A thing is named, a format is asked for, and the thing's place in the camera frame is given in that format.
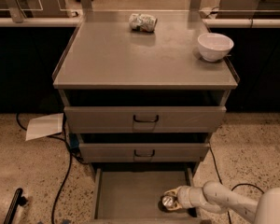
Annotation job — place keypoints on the grey drawer cabinet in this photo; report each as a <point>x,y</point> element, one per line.
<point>109,64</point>

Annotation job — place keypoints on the white paper sheet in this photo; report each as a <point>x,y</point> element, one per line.
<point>44,126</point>

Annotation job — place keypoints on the grey middle drawer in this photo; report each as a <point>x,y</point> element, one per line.
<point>144,152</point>

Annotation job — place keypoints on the white bowl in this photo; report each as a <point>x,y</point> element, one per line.
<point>214,47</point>

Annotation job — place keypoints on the crushed white green can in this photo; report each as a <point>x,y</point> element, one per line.
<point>143,22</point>

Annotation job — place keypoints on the blue power adapter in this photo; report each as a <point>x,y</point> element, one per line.
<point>73,141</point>

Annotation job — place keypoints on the silver redbull can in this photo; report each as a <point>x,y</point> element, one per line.
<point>168,201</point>

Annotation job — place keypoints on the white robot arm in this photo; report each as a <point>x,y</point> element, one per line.
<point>216,198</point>

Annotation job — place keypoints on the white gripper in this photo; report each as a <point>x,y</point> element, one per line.
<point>187,196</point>

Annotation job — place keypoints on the black bar tool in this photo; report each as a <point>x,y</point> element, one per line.
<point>17,200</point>

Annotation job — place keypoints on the grey top drawer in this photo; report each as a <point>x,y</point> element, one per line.
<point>144,119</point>

